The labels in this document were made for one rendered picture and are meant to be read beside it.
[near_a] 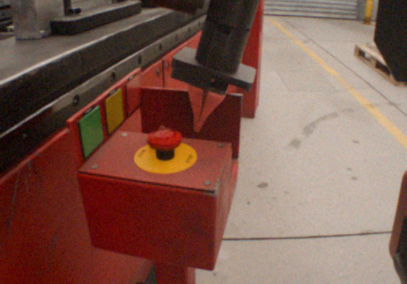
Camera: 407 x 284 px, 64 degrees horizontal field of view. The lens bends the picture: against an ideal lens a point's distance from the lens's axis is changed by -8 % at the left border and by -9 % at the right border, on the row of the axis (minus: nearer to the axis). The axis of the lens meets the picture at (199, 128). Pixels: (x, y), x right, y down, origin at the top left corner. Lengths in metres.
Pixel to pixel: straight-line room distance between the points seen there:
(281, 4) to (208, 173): 7.43
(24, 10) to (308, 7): 7.44
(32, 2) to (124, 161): 0.36
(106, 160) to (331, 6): 7.76
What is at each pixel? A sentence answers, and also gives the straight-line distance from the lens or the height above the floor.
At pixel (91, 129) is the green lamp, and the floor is 0.81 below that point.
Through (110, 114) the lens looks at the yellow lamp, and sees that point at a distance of 0.46.
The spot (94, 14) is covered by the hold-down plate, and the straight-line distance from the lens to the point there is 0.72.
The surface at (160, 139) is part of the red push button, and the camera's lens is 0.39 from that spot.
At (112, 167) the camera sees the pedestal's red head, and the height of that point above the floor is 0.78.
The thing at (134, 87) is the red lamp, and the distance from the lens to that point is 0.52.
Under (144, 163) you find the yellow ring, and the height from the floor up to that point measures 0.78.
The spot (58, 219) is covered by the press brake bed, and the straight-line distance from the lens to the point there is 0.56.
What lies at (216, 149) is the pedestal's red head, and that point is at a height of 0.78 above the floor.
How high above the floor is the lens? 0.99
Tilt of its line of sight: 26 degrees down
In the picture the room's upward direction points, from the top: straight up
